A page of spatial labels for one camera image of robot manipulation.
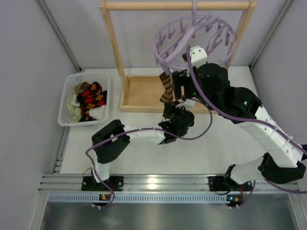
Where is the purple round clip hanger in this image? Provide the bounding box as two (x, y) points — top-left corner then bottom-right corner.
(153, 0), (237, 74)

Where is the red black argyle sock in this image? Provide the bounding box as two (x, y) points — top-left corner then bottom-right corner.
(77, 81), (102, 102)

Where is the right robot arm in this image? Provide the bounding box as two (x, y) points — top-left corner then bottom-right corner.
(172, 63), (307, 186)

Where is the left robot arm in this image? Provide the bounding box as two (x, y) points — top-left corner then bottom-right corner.
(82, 102), (195, 191)

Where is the wooden hanger rack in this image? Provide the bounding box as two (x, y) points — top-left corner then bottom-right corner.
(99, 0), (256, 113)

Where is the white plastic basket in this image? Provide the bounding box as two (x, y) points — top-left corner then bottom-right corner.
(58, 73), (111, 127)

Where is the pale green sock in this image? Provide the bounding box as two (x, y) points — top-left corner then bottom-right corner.
(67, 106), (82, 123)

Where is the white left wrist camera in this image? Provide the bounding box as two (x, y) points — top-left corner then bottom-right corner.
(176, 99), (195, 110)

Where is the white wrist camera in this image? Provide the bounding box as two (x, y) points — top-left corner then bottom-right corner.
(189, 46), (208, 69)
(176, 99), (195, 110)

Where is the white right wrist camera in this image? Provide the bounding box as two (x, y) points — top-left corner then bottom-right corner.
(189, 46), (208, 69)

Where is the aluminium mounting rail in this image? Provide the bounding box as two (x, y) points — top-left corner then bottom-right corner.
(38, 174), (298, 192)

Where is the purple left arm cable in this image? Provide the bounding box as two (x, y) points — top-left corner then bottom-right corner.
(85, 99), (213, 202)

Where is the white slotted cable duct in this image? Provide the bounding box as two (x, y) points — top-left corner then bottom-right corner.
(47, 193), (293, 204)

